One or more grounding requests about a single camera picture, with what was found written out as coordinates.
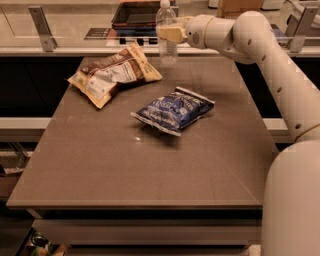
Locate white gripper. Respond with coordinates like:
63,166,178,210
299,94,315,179
156,15,214,49

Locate clear plastic water bottle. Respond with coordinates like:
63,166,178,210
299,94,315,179
156,0,178,66

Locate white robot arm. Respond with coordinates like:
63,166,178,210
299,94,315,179
156,11,320,256

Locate cardboard box with label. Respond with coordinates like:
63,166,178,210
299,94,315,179
217,0,264,17

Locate dark metal tray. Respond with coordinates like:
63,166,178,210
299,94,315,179
111,0,179,29

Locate blue chip bag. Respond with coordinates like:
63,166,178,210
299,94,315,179
131,87,215,136

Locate brown yellow snack bag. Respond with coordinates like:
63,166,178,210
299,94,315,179
68,42,162,109

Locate brown table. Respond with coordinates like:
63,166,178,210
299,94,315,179
7,57,277,256

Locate right metal glass bracket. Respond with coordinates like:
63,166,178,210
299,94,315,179
286,6,319,53

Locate metal glass bracket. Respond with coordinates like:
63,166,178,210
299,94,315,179
28,5,57,52
286,6,319,53

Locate left metal glass bracket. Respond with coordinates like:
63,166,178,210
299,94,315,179
28,5,57,52

